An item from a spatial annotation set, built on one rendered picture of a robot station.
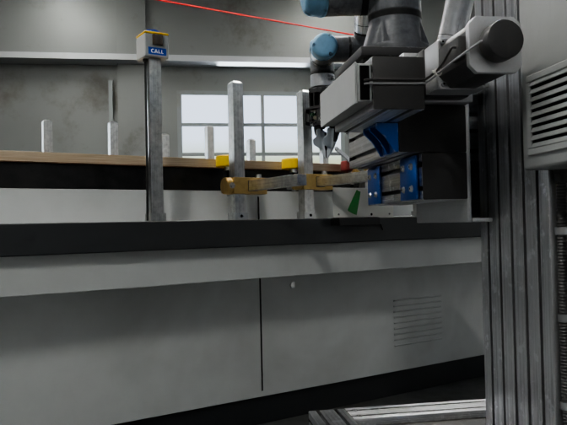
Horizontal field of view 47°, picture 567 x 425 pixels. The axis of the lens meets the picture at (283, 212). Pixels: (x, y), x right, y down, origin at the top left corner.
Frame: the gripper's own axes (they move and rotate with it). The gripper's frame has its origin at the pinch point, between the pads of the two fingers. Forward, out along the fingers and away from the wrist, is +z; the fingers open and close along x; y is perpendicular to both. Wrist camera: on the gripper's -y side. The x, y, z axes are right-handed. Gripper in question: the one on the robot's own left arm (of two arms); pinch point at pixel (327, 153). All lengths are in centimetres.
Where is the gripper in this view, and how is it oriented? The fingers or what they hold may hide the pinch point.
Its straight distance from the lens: 203.9
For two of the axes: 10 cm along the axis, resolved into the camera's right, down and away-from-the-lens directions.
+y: -6.1, 0.0, -8.0
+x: 8.0, -0.3, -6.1
